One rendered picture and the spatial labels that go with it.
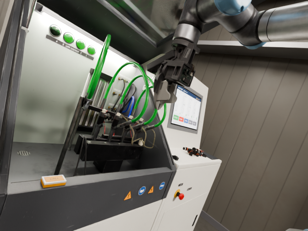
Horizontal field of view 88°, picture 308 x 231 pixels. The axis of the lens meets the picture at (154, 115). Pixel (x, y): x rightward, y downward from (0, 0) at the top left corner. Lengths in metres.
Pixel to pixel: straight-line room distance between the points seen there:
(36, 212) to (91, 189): 0.13
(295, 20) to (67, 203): 0.69
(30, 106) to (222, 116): 2.18
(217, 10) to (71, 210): 0.64
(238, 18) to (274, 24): 0.08
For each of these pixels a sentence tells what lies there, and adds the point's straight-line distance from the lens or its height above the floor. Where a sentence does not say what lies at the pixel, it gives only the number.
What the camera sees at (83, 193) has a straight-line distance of 0.55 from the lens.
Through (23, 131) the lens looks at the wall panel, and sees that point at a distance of 0.99.
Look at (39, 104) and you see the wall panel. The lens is 0.96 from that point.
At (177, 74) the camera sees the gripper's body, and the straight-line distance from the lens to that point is 0.47.
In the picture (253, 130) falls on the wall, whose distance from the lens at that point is 2.39.
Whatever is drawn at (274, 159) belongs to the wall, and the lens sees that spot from 2.37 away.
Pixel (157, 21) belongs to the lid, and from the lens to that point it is 0.96.
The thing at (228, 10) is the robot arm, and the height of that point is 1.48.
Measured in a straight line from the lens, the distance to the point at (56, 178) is 0.50.
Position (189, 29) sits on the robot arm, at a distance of 0.52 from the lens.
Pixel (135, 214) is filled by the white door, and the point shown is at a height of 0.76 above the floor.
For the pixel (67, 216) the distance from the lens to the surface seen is 0.58.
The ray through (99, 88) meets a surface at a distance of 1.02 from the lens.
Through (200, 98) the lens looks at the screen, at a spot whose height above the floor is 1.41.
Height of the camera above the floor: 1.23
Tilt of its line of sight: 4 degrees down
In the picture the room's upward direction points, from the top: 21 degrees clockwise
